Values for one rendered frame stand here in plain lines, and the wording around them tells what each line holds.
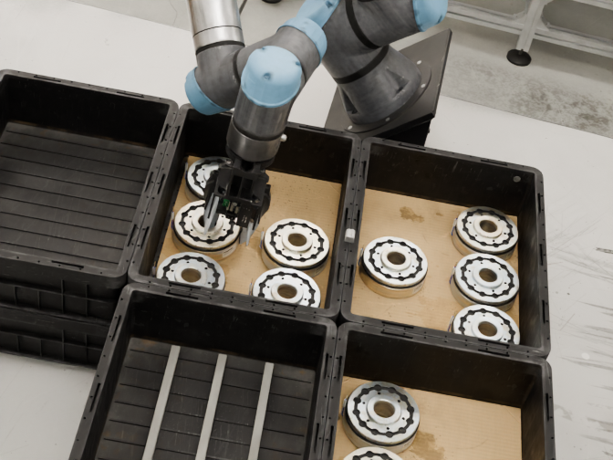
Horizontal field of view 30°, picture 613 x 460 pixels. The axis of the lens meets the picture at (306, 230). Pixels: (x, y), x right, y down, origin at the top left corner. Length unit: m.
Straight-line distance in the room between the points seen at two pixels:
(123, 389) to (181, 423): 0.10
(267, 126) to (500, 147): 0.83
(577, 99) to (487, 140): 1.42
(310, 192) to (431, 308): 0.30
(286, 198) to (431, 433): 0.49
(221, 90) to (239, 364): 0.39
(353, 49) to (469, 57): 1.78
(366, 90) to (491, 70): 1.72
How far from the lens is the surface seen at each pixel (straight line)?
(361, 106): 2.02
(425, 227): 1.88
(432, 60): 2.09
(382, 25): 1.92
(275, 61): 1.53
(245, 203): 1.63
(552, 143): 2.34
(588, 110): 3.67
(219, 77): 1.67
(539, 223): 1.81
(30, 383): 1.77
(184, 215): 1.78
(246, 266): 1.76
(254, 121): 1.55
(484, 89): 3.61
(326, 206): 1.88
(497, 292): 1.78
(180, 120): 1.84
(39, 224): 1.81
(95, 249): 1.77
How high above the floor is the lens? 2.12
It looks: 45 degrees down
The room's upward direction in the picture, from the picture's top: 11 degrees clockwise
